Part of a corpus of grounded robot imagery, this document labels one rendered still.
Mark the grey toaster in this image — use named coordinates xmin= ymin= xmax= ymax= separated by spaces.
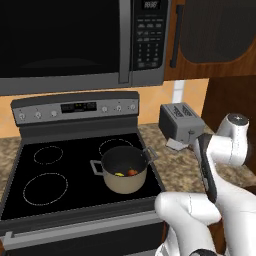
xmin=158 ymin=102 xmax=207 ymax=145

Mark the steel stove with black hob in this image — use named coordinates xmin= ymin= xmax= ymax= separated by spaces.
xmin=0 ymin=90 xmax=167 ymax=256

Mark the dark brown tall cabinet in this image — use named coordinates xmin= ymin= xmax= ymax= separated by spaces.
xmin=200 ymin=74 xmax=256 ymax=168

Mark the black and steel microwave oven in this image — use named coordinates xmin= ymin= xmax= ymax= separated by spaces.
xmin=0 ymin=0 xmax=173 ymax=97

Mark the brown wooden cupboard door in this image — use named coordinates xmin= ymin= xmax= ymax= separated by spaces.
xmin=163 ymin=0 xmax=256 ymax=82

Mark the beige pot with two handles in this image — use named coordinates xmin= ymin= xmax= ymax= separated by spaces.
xmin=89 ymin=145 xmax=160 ymax=195

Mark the steel microwave door handle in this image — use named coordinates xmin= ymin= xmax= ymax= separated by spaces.
xmin=118 ymin=0 xmax=132 ymax=85

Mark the black cupboard door handle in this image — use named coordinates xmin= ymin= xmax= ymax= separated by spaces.
xmin=169 ymin=4 xmax=184 ymax=69

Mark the steel oven door handle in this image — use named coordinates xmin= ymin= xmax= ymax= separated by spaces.
xmin=1 ymin=209 xmax=165 ymax=252

